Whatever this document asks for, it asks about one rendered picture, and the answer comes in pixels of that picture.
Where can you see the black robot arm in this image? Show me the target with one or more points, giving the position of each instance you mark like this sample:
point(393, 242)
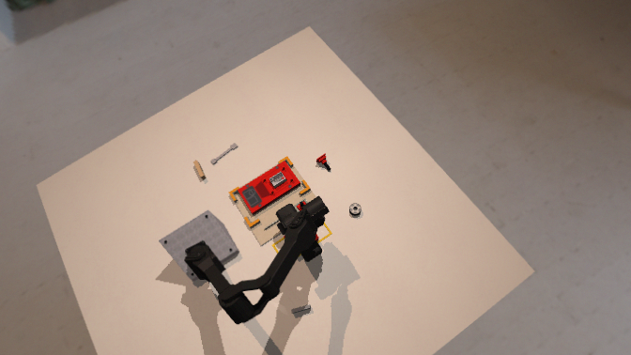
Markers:
point(299, 229)

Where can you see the black short cylinder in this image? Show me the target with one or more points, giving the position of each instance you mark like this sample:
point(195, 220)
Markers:
point(355, 212)

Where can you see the brown rectangular block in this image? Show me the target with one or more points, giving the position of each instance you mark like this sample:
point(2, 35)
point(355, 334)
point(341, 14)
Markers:
point(199, 169)

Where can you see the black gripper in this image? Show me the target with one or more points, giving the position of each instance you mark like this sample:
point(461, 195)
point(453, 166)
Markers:
point(315, 249)

